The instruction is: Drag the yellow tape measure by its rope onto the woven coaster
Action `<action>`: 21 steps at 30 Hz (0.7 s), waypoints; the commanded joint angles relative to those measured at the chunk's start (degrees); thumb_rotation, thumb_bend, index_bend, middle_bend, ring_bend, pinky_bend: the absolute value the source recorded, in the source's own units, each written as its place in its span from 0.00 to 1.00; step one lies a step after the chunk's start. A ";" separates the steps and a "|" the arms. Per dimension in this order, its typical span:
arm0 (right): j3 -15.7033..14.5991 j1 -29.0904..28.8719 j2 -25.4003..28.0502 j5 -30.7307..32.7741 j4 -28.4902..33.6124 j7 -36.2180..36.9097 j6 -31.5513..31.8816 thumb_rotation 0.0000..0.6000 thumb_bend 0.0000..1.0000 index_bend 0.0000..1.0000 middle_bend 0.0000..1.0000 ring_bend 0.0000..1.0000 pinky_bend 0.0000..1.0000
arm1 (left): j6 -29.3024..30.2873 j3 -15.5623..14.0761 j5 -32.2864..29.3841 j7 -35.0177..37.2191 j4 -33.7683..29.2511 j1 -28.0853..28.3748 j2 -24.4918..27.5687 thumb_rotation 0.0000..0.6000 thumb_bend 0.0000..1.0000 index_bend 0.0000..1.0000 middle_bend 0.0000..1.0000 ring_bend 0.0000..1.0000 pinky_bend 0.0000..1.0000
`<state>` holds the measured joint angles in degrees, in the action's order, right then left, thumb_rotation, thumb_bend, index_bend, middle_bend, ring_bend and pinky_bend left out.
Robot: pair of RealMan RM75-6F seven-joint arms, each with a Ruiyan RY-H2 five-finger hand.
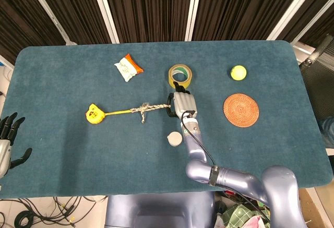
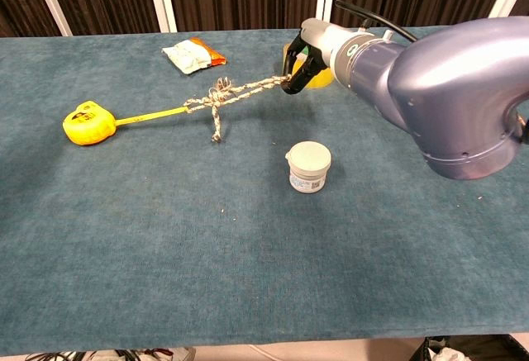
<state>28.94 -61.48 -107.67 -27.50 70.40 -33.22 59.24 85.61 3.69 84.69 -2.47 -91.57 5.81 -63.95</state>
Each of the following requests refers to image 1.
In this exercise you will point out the yellow tape measure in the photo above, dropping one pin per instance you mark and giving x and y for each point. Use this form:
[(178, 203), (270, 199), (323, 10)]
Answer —
[(97, 113)]

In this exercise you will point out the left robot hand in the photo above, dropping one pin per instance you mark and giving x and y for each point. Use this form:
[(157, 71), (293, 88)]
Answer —
[(7, 139)]

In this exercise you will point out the small round grey puck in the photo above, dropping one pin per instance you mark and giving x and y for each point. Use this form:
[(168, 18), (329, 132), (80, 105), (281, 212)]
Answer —
[(174, 138)]

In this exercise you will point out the teal table mat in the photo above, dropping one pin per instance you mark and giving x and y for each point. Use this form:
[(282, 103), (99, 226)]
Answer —
[(78, 155)]

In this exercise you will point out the yellow green tennis ball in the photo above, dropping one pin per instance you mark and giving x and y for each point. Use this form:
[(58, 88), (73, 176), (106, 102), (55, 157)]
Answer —
[(238, 72)]

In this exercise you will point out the white orange snack packet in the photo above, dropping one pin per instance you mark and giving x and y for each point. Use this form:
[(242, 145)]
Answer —
[(128, 67)]

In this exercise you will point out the robot torso base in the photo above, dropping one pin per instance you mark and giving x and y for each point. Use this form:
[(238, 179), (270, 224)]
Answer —
[(156, 209)]

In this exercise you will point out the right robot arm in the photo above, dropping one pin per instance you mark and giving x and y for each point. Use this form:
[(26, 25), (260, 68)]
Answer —
[(224, 170)]

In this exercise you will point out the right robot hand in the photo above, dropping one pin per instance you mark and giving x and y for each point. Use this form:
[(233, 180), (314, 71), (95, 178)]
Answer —
[(184, 104)]

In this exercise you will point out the green patterned cloth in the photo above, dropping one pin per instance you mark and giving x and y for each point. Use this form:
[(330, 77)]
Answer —
[(237, 215)]

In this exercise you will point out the clear packing tape roll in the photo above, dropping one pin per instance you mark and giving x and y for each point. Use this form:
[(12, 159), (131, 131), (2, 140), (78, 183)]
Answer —
[(180, 76)]

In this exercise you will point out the round woven orange coaster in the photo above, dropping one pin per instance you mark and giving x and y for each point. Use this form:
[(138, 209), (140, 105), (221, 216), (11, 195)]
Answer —
[(241, 110)]

